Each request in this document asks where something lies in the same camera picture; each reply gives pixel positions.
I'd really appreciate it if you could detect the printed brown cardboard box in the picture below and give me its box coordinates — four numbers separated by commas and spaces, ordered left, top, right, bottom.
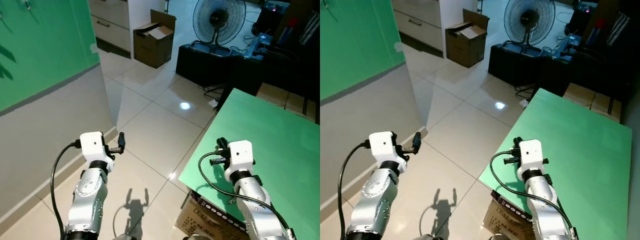
175, 191, 251, 240
482, 190, 551, 240

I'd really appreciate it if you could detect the black device with pink light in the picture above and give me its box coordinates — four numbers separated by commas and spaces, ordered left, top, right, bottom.
569, 2, 599, 35
257, 2, 292, 37

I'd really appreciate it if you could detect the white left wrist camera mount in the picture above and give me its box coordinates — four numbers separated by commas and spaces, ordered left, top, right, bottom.
79, 132, 109, 171
368, 131, 399, 173

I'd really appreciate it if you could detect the black cloth covered table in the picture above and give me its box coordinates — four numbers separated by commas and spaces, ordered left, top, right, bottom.
488, 42, 576, 96
176, 42, 266, 97

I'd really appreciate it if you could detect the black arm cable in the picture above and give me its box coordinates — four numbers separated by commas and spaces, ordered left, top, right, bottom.
198, 152, 296, 240
338, 142, 371, 237
489, 150, 580, 240
50, 141, 82, 237

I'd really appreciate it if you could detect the green table board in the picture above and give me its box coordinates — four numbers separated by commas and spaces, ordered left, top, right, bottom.
479, 88, 632, 240
178, 88, 321, 240

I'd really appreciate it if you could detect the green wall board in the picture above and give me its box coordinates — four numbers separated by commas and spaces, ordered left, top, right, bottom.
320, 0, 407, 104
0, 0, 101, 114

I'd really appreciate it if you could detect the black floor cable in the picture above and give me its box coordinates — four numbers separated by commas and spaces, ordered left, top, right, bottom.
514, 84, 537, 101
202, 84, 227, 101

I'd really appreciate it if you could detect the black standing fan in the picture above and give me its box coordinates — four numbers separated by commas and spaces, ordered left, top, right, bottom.
503, 0, 555, 50
192, 0, 247, 52

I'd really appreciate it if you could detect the open brown cardboard box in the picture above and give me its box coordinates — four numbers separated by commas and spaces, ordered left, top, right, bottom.
133, 9, 177, 70
445, 8, 490, 69

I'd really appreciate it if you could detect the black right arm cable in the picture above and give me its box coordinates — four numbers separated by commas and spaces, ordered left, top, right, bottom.
198, 152, 296, 240
489, 150, 580, 240

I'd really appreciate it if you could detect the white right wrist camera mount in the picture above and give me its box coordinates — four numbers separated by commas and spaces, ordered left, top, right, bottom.
516, 139, 545, 181
223, 140, 256, 182

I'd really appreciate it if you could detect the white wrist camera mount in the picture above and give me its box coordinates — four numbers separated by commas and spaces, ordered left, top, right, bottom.
368, 131, 399, 173
516, 139, 545, 181
79, 132, 109, 171
223, 140, 256, 182

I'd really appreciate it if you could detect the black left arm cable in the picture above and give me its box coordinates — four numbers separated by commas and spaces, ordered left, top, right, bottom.
50, 141, 82, 237
338, 142, 371, 237

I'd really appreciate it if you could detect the plain closed cardboard box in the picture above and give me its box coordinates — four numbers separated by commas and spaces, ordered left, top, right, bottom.
563, 82, 596, 109
255, 82, 291, 109
591, 92, 623, 121
285, 91, 317, 121

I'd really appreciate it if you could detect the white drawer cabinet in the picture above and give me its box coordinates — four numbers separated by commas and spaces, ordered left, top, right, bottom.
391, 0, 479, 59
88, 0, 167, 60

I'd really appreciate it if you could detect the grey electronic device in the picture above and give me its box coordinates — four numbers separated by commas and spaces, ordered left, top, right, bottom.
559, 34, 584, 59
249, 34, 277, 59

